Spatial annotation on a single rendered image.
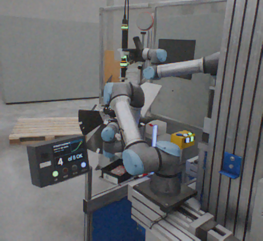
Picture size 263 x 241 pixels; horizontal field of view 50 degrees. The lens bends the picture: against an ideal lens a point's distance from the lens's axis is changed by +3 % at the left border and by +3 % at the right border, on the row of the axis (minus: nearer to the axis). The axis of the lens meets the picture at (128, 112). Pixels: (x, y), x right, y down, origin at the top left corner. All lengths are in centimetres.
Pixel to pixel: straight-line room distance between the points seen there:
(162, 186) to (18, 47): 632
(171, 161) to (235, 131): 30
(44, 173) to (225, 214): 83
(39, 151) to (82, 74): 647
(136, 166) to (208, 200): 42
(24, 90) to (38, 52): 102
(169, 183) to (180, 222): 17
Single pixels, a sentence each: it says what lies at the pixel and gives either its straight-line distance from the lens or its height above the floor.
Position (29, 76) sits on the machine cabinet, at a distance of 740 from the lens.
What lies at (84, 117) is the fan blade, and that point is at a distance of 230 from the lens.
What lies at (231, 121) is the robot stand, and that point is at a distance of 125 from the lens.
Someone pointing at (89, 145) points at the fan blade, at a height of 97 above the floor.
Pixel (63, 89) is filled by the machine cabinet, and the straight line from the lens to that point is 763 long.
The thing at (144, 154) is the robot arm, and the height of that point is 125.
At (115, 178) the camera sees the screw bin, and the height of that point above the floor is 85.
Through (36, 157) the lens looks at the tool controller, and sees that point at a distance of 134.
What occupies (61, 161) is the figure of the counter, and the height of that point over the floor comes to 116.
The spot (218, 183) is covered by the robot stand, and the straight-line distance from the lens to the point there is 137.
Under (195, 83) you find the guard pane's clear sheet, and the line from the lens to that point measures 248.
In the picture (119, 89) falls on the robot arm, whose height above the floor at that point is 148.
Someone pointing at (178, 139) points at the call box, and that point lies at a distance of 201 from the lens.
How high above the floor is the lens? 175
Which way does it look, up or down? 15 degrees down
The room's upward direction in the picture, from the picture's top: 2 degrees clockwise
